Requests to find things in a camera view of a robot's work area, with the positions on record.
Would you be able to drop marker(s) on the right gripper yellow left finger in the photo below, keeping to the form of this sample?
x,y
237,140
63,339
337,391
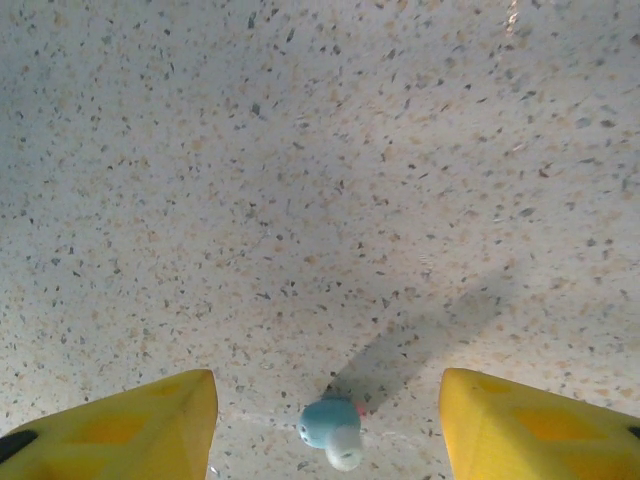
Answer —
x,y
125,440

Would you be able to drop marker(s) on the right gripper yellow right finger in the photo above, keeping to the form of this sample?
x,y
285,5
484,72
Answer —
x,y
530,440

